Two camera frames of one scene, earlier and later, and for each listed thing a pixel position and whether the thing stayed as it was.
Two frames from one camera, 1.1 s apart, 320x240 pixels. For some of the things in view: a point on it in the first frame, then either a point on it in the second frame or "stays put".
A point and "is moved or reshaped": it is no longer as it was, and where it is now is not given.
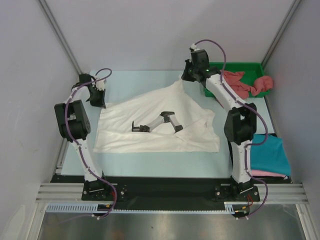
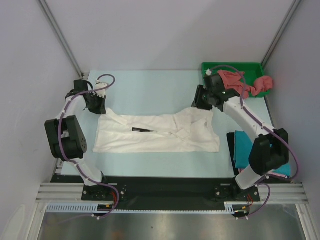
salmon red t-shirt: (261, 84) stays put
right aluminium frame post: (280, 32) stays put
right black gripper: (185, 76) to (197, 101)
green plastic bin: (251, 71) stays put
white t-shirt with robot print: (168, 119) is moved or reshaped
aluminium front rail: (277, 192) stays put
